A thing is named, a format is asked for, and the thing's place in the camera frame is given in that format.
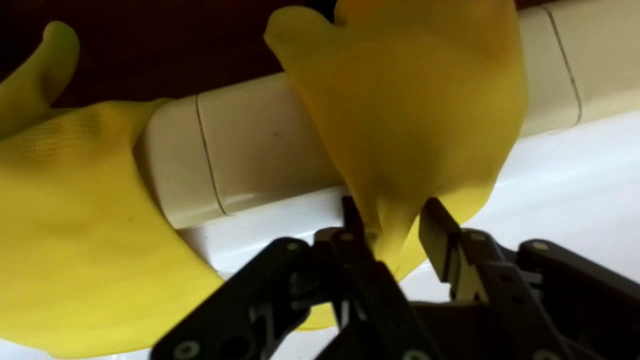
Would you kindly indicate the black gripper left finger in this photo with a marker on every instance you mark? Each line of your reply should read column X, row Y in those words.
column 346, row 280

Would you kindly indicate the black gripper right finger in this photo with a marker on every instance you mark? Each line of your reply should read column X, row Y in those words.
column 507, row 287

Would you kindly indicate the yellow cloth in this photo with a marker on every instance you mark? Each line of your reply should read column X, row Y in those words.
column 407, row 107

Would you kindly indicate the yellow rubber glove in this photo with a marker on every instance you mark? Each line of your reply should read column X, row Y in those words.
column 73, row 247

